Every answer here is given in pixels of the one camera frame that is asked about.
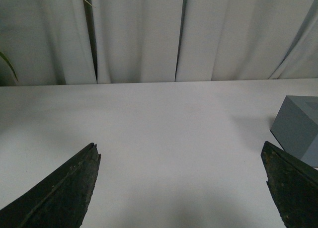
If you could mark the green plant leaves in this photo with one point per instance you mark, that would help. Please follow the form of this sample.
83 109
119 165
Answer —
10 61

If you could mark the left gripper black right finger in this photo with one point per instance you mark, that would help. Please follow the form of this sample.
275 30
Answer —
293 186

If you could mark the white pleated curtain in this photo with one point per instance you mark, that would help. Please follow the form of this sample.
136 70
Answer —
52 42

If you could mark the gray square base block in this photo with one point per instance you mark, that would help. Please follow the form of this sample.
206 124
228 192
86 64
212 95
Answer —
296 128

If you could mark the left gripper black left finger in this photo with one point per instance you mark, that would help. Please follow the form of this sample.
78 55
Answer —
61 199

